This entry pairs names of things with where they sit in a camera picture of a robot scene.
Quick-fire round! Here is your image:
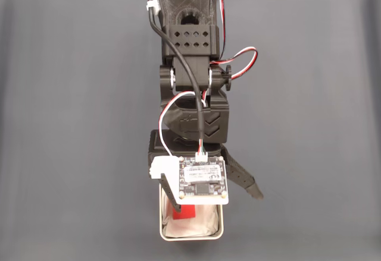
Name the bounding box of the red white black servo wire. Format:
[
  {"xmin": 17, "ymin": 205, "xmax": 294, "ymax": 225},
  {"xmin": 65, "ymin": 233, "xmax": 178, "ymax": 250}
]
[
  {"xmin": 158, "ymin": 91, "xmax": 211, "ymax": 158},
  {"xmin": 208, "ymin": 0, "xmax": 259, "ymax": 81}
]

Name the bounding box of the white crumpled cloth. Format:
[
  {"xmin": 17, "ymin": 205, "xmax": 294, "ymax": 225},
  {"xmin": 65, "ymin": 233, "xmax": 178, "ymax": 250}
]
[{"xmin": 163, "ymin": 203, "xmax": 221, "ymax": 238}]

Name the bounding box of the red cube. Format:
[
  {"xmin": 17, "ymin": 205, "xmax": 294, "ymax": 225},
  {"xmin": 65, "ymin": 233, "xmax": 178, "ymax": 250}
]
[{"xmin": 171, "ymin": 203, "xmax": 196, "ymax": 221}]

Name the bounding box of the dark blue-grey mat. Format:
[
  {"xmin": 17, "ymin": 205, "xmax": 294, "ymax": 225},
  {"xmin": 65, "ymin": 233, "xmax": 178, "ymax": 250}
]
[{"xmin": 0, "ymin": 0, "xmax": 381, "ymax": 261}]

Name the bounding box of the white cable clip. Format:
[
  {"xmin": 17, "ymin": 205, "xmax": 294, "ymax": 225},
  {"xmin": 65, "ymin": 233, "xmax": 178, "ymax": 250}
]
[{"xmin": 145, "ymin": 0, "xmax": 160, "ymax": 14}]

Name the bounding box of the camera circuit board white mount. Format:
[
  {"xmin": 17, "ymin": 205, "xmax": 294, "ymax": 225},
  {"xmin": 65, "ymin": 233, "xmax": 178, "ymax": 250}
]
[{"xmin": 149, "ymin": 155, "xmax": 230, "ymax": 205}]

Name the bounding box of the beige square box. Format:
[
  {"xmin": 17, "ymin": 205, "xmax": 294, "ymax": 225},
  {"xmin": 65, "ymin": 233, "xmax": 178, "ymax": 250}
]
[{"xmin": 158, "ymin": 182, "xmax": 224, "ymax": 241}]

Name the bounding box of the black camera cable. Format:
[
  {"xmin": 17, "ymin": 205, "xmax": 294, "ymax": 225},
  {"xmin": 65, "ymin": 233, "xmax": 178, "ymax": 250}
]
[{"xmin": 145, "ymin": 0, "xmax": 207, "ymax": 155}]

